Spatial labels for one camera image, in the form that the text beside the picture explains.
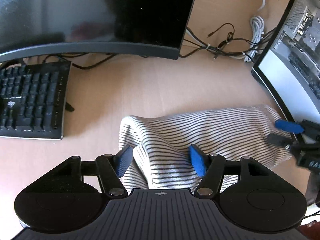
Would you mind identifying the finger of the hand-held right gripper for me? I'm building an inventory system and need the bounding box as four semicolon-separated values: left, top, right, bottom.
266;133;292;148
274;119;305;134

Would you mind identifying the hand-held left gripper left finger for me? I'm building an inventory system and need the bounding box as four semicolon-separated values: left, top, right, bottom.
47;145;134;197

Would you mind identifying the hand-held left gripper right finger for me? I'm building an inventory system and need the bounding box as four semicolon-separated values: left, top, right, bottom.
189;144;273;198

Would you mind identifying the striped long-sleeve shirt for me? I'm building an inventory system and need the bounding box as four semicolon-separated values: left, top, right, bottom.
118;104;294;193

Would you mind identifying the curved monitor lit screen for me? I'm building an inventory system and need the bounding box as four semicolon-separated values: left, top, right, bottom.
251;0;320;142

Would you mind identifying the dark red fleece clothing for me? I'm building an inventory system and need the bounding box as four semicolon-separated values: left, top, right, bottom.
299;220;320;240

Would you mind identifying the black keyboard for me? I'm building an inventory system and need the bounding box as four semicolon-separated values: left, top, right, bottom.
0;60;75;140

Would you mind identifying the curved monitor dark screen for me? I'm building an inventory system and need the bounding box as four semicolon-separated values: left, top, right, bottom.
0;0;202;63

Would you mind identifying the white cable bundle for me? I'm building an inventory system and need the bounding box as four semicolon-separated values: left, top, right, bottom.
249;0;267;63

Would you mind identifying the black keyboard cable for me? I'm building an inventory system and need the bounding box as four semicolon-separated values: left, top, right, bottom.
44;52;125;70

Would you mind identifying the black cable tangle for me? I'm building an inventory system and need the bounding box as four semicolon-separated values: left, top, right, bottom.
180;23;275;62

